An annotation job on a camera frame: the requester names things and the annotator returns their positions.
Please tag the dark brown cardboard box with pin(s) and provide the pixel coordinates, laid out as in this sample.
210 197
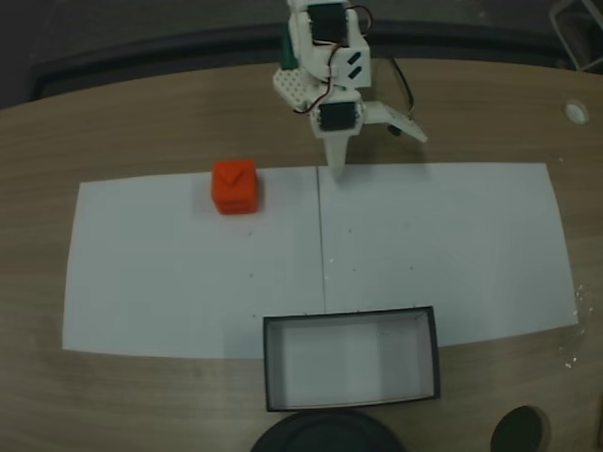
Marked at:
353 358

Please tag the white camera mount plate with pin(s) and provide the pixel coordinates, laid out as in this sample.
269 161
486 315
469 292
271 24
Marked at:
400 122

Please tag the black round object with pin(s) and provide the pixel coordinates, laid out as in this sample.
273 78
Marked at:
327 433

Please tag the dark grey bench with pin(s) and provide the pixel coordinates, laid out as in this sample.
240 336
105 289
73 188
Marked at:
141 56

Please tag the grey metal chair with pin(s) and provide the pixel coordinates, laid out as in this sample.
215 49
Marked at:
579 33

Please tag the small white round cap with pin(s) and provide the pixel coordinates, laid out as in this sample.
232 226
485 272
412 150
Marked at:
576 112

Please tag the white paper sheet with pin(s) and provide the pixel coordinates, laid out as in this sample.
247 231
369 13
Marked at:
188 273
447 245

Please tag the orange cube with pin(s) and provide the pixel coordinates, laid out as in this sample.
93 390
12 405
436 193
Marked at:
234 188

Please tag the green table clamp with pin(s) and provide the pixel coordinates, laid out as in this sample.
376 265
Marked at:
288 49

